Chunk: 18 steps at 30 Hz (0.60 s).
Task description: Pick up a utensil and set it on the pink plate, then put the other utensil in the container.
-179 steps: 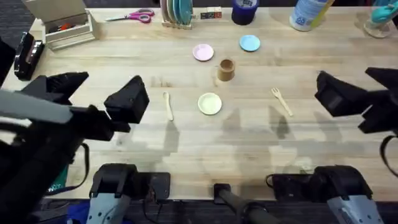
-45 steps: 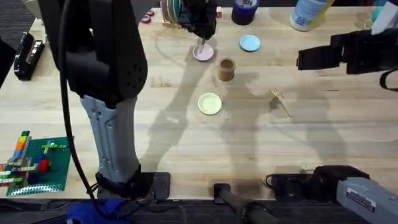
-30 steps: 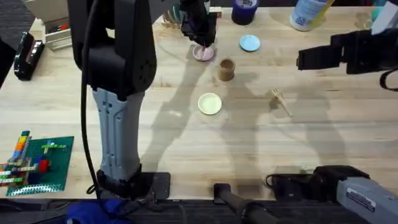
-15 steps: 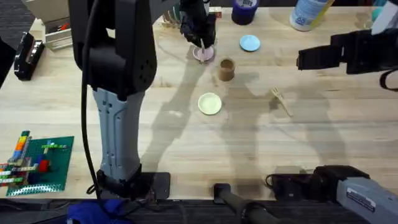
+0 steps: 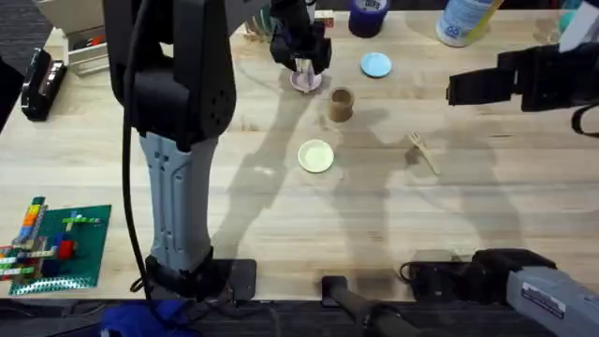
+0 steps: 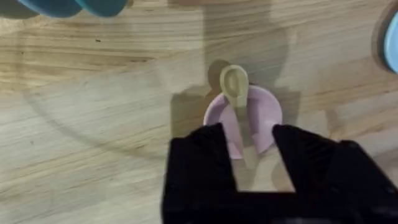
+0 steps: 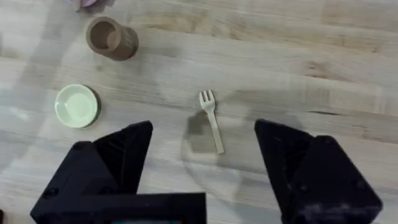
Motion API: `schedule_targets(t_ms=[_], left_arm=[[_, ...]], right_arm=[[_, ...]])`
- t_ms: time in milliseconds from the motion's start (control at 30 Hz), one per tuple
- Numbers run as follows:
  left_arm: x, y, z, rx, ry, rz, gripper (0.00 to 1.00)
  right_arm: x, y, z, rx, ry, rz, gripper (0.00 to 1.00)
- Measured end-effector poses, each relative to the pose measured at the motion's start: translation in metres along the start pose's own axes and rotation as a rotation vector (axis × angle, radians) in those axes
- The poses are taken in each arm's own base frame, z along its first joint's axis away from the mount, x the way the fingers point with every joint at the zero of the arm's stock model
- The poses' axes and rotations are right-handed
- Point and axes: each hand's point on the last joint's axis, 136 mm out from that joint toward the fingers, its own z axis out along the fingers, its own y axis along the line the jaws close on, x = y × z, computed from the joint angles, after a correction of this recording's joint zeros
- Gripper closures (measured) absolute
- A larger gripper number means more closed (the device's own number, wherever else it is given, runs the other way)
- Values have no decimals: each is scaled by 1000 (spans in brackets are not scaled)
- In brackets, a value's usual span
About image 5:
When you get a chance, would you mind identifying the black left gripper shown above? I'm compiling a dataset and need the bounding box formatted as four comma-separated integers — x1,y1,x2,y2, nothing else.
269,0,334,76

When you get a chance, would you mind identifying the small pink plate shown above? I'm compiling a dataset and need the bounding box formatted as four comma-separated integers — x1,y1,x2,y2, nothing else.
289,68,325,94

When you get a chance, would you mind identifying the brown cup container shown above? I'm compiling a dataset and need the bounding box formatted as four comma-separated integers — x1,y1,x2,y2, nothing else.
328,87,356,124

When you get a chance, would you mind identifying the small blue plate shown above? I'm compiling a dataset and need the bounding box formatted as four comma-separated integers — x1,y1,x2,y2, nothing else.
359,51,393,80

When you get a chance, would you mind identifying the small pale green plate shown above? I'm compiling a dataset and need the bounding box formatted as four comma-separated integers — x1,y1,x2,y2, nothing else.
297,139,336,174

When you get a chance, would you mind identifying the pale upright wrist plate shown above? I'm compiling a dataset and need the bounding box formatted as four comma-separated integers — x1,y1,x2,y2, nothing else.
558,0,599,53

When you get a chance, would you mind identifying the white canister with label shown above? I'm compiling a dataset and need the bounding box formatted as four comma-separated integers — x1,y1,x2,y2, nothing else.
434,0,504,49

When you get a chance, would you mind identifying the blue tape roll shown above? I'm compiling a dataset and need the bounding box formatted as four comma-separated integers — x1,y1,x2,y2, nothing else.
347,0,391,39

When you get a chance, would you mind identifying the wooden fork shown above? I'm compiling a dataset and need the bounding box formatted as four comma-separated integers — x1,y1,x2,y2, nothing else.
408,131,442,176

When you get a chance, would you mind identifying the grey box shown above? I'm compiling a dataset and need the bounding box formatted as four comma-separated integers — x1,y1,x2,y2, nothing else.
32,0,111,78

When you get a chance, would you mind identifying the black device with silver trim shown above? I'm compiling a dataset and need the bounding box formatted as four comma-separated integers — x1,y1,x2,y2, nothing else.
20,47,68,123

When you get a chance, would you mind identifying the green board with toy blocks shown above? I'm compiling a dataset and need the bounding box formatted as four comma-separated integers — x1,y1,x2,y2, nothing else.
0,196,112,297

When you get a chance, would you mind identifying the blue cloth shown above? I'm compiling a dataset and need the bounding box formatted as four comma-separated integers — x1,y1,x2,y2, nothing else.
99,299,202,337

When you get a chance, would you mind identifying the black cable loop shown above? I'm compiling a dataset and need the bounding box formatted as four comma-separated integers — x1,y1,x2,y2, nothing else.
570,103,599,138

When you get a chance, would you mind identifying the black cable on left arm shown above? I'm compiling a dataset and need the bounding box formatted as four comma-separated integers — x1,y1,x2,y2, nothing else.
121,0,155,303

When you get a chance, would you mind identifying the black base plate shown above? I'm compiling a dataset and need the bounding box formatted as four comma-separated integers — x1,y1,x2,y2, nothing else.
212,258,258,301

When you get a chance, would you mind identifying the black clamp handle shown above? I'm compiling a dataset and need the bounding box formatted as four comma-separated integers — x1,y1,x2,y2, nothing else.
320,275,422,337

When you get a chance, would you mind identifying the black rail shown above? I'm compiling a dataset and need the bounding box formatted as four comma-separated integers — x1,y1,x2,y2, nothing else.
0,297,599,337

